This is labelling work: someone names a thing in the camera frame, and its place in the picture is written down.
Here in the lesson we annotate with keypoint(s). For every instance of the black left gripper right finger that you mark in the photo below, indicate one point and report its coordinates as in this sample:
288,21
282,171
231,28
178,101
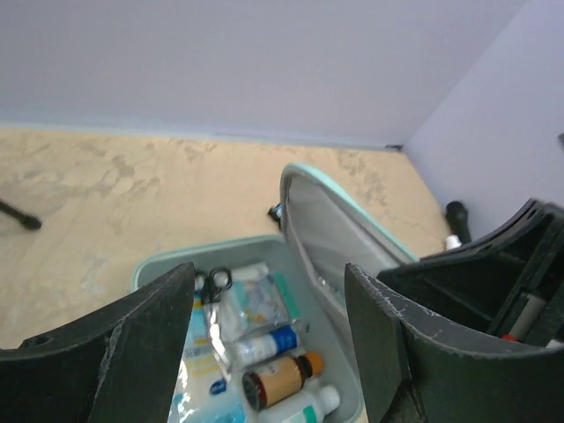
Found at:
418,366

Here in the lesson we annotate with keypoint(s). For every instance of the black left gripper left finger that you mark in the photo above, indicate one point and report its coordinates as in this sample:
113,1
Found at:
116,364

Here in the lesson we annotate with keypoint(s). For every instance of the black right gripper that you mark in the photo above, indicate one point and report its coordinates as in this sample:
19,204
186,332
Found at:
510,280

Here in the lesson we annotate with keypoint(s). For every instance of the blue cotton swab bag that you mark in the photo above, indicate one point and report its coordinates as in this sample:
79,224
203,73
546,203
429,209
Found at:
201,393

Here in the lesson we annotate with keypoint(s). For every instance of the white plastic bottle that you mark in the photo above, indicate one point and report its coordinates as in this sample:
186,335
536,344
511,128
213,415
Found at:
307,406

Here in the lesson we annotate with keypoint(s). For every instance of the black handled scissors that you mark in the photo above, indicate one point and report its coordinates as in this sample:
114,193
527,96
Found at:
210,285

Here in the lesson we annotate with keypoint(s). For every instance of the brown bottle orange cap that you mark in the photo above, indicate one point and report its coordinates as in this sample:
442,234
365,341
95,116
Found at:
279,379

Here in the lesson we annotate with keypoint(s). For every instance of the mint green medicine case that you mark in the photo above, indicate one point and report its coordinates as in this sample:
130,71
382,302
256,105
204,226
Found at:
322,231

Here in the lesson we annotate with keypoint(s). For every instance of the white microphone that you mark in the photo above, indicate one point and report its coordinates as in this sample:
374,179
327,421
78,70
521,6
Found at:
452,242

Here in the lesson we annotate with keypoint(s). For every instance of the black microphone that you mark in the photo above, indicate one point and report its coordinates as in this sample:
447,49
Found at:
456,215

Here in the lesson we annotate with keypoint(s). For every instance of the black music stand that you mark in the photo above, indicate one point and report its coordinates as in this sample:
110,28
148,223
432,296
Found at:
29,222

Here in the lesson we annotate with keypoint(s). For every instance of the blue owl number block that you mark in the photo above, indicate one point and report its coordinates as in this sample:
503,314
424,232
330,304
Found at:
275,214

